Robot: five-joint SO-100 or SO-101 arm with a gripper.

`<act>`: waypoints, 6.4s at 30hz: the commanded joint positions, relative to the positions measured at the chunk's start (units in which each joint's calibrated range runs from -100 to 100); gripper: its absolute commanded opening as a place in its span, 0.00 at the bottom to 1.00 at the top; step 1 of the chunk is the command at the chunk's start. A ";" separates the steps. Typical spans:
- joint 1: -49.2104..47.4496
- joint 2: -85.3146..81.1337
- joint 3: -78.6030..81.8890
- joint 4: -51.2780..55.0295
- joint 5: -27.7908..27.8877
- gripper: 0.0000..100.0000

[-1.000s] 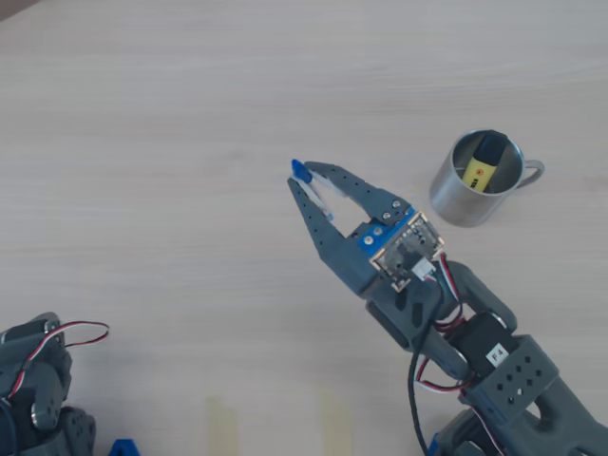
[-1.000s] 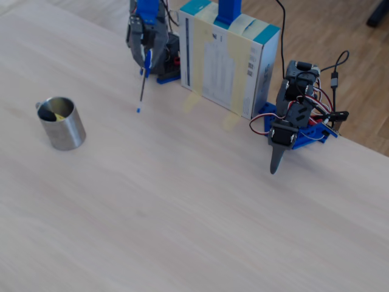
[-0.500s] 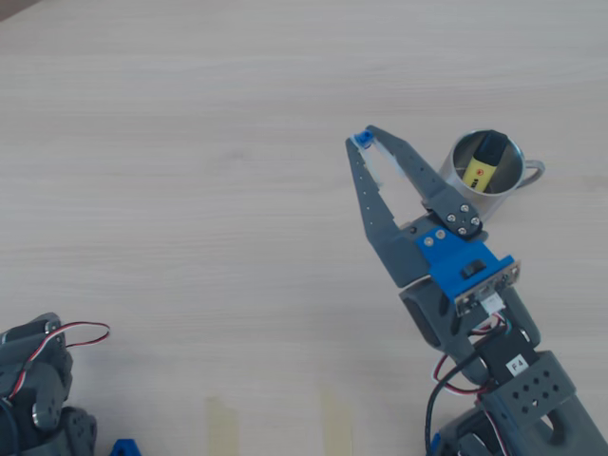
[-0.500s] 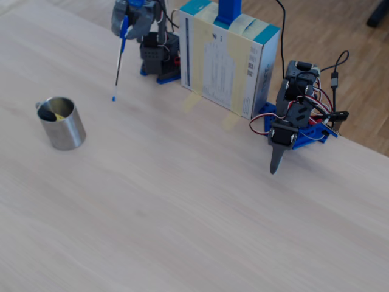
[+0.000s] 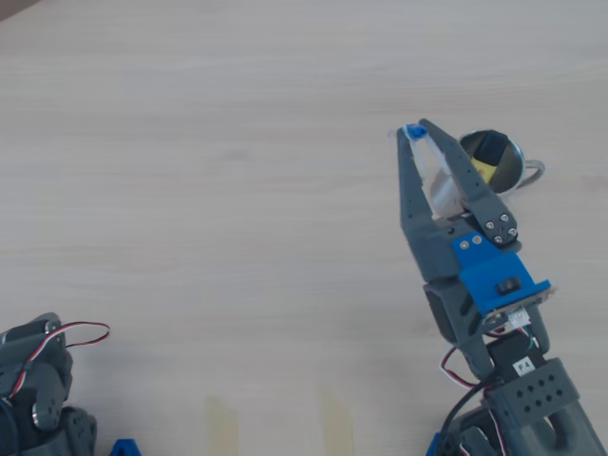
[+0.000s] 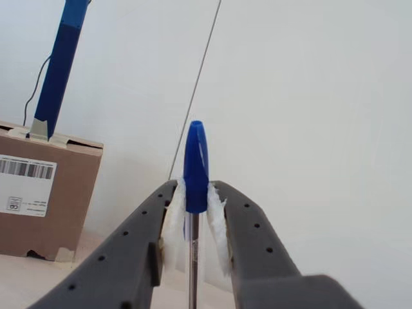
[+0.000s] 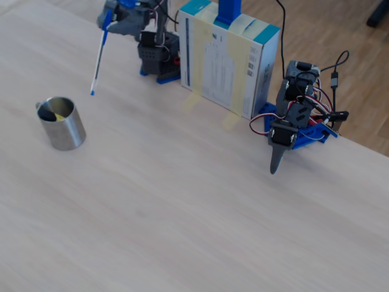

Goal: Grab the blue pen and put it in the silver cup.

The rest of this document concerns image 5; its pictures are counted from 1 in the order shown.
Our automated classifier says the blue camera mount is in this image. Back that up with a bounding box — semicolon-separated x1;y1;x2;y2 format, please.
449;232;552;319

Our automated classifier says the red white black servo wire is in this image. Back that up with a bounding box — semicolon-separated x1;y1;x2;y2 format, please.
8;321;111;405
439;345;477;390

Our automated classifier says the yellow highlighter marker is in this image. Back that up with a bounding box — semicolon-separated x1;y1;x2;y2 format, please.
469;132;509;184

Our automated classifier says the black camera cable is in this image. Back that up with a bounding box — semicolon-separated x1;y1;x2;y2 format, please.
439;327;538;456

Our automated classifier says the grey robot arm with handle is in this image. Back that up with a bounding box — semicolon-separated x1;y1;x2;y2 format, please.
0;312;99;456

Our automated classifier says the silver metal cup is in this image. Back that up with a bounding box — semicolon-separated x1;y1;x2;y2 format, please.
429;128;546;220

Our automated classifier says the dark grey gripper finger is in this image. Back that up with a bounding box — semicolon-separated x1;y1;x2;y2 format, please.
411;118;520;247
388;123;436;230

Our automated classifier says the yellow masking tape strip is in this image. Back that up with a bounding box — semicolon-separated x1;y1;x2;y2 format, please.
318;383;355;456
205;396;241;456

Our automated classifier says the camera circuit board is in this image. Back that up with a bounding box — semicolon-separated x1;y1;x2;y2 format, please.
484;284;557;329

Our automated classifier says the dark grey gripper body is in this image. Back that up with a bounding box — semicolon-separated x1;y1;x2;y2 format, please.
401;212;482;286

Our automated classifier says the blue ballpoint pen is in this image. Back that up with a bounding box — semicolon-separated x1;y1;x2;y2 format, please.
402;122;431;144

